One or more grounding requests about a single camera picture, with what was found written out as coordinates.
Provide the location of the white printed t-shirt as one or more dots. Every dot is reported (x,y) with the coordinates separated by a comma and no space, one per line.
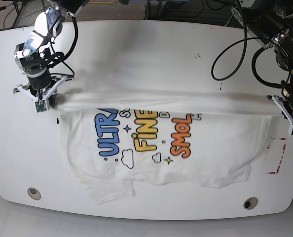
(110,149)

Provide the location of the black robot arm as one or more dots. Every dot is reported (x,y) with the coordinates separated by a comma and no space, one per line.
(271,30)
(36,56)

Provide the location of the red tape rectangle marking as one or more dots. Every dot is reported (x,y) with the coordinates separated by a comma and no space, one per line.
(274,155)

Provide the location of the black tripod stand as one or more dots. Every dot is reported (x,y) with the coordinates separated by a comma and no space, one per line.
(19,6)

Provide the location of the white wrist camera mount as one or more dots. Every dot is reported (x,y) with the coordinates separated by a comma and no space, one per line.
(44,98)
(287,113)

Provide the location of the left table cable grommet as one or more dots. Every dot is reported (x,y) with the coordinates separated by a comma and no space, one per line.
(34,193)

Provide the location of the table cable grommet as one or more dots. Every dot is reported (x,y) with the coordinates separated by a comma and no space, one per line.
(34,193)
(250,203)

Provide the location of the right table cable grommet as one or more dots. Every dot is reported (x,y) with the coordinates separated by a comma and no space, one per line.
(250,203)

